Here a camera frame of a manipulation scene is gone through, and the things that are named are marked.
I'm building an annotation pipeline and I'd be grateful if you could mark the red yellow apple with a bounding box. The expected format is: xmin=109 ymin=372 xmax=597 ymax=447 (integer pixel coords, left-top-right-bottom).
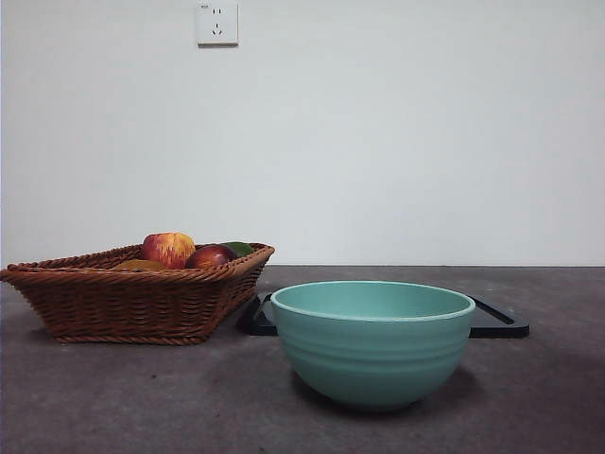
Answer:
xmin=140 ymin=231 xmax=197 ymax=270

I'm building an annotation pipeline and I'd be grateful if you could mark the black rectangular tray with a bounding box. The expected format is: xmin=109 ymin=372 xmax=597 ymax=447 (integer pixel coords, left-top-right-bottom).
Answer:
xmin=234 ymin=291 xmax=530 ymax=339

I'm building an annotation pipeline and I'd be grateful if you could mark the teal ribbed bowl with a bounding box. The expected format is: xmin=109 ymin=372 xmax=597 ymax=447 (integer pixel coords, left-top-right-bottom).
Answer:
xmin=269 ymin=280 xmax=476 ymax=412

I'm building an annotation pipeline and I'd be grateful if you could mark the brown wicker basket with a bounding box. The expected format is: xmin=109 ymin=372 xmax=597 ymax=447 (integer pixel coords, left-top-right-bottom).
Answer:
xmin=0 ymin=242 xmax=276 ymax=345

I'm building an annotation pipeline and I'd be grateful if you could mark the dark red round fruit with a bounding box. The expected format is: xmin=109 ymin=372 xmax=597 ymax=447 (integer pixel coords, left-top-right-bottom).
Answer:
xmin=184 ymin=244 xmax=237 ymax=270

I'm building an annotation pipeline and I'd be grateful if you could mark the green fruit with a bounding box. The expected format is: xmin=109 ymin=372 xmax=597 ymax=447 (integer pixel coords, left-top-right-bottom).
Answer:
xmin=220 ymin=241 xmax=255 ymax=259

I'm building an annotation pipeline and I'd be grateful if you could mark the white wall socket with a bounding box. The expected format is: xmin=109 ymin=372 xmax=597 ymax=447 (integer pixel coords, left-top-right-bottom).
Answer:
xmin=197 ymin=1 xmax=239 ymax=47

